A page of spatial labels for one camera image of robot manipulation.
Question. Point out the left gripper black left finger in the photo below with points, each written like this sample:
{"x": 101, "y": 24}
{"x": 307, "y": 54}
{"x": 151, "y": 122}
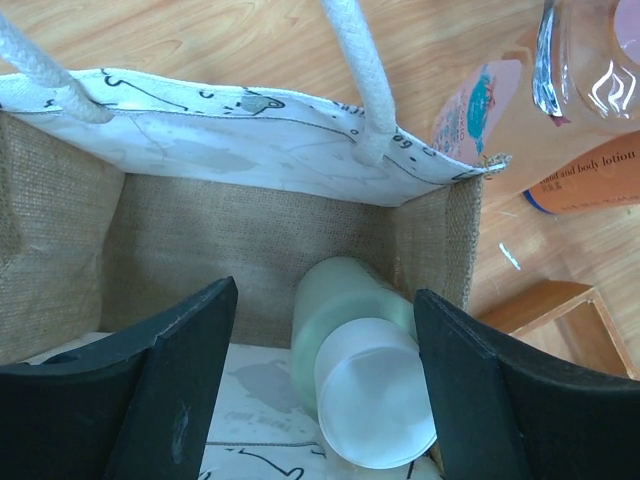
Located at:
{"x": 136, "y": 404}

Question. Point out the white round cap bottle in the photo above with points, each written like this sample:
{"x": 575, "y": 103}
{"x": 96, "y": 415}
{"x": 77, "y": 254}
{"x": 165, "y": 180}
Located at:
{"x": 355, "y": 365}

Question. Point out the clear bottle pink cap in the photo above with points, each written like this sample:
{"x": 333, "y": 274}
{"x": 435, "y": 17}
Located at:
{"x": 564, "y": 86}

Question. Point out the wooden compartment tray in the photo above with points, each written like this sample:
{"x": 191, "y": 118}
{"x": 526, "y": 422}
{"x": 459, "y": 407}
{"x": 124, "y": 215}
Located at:
{"x": 568, "y": 320}

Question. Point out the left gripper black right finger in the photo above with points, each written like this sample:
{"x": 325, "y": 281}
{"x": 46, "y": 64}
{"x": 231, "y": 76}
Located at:
{"x": 506, "y": 410}

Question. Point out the blue pump bottle orange base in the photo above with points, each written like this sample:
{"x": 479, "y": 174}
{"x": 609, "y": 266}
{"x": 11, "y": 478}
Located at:
{"x": 605, "y": 177}

